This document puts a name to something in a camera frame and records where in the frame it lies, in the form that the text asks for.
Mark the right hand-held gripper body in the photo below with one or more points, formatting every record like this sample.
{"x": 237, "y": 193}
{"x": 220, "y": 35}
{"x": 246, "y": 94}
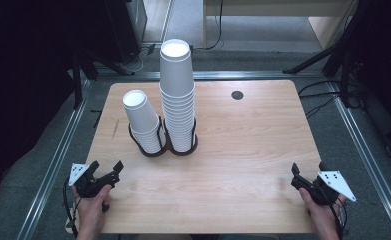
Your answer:
{"x": 333, "y": 186}

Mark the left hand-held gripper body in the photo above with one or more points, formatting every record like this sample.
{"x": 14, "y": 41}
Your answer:
{"x": 88, "y": 186}

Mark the black double cup holder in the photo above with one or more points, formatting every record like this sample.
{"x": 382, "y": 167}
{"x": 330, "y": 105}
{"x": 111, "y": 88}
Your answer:
{"x": 156, "y": 154}

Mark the tall stack of paper cups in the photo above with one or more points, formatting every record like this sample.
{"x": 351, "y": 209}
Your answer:
{"x": 176, "y": 100}

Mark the person's left hand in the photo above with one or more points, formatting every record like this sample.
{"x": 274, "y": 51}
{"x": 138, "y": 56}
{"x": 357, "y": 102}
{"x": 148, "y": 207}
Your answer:
{"x": 91, "y": 213}

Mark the person's right hand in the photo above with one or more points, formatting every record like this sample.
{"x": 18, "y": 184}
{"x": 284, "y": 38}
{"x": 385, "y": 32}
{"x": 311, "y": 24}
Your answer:
{"x": 319, "y": 216}

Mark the short stack of paper cups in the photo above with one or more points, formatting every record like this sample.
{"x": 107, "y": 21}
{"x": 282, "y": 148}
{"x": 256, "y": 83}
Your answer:
{"x": 143, "y": 123}

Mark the black stand legs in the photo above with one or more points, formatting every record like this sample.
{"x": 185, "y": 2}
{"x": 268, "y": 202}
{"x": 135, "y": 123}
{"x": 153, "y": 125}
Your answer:
{"x": 77, "y": 83}

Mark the black round table grommet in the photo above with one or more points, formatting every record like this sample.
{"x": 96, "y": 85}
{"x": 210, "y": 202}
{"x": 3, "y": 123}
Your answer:
{"x": 237, "y": 95}

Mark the black tripod stand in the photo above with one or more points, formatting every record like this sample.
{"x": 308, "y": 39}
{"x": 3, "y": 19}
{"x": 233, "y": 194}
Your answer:
{"x": 316, "y": 60}

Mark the dark curtain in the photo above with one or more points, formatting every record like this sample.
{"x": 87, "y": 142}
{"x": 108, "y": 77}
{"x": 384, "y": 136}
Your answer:
{"x": 388, "y": 66}
{"x": 23, "y": 83}

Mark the small black plug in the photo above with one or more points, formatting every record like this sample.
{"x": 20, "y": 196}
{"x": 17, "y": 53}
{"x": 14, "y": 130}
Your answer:
{"x": 191, "y": 49}
{"x": 151, "y": 49}

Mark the dark cabinet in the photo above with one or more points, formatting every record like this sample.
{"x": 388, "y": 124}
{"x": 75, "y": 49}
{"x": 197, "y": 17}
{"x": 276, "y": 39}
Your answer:
{"x": 123, "y": 30}

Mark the light wooden desk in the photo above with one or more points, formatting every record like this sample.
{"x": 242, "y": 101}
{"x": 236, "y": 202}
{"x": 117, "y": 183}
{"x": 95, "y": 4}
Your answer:
{"x": 266, "y": 9}

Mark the metal floor rail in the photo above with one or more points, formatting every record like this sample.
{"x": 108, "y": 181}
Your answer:
{"x": 363, "y": 146}
{"x": 54, "y": 166}
{"x": 249, "y": 74}

